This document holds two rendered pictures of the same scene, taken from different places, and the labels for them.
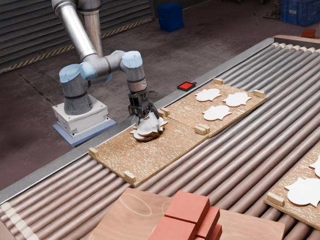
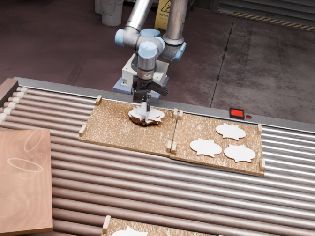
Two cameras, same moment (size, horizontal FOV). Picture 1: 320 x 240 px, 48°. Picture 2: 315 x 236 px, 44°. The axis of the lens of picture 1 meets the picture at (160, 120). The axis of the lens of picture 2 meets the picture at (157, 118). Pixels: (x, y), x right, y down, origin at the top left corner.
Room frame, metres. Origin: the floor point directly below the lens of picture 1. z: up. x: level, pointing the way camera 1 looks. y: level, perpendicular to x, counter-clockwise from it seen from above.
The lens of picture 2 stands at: (0.24, -0.97, 2.01)
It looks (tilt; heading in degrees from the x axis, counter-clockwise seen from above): 34 degrees down; 40
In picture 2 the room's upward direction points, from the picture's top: 8 degrees clockwise
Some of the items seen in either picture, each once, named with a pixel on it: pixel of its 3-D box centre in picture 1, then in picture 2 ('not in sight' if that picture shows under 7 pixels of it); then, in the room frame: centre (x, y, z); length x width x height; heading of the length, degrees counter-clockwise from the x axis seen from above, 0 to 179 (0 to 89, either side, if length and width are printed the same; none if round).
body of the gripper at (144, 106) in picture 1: (139, 102); (142, 88); (1.36, 0.07, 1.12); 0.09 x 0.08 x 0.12; 145
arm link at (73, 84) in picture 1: (73, 79); (149, 41); (1.72, 0.39, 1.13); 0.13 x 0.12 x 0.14; 116
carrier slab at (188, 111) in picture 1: (212, 105); (218, 141); (1.55, -0.27, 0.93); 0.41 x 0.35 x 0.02; 125
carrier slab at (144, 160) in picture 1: (147, 145); (131, 125); (1.31, 0.07, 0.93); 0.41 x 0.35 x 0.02; 126
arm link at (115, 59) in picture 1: (118, 62); (150, 47); (1.44, 0.12, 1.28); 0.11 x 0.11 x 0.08; 26
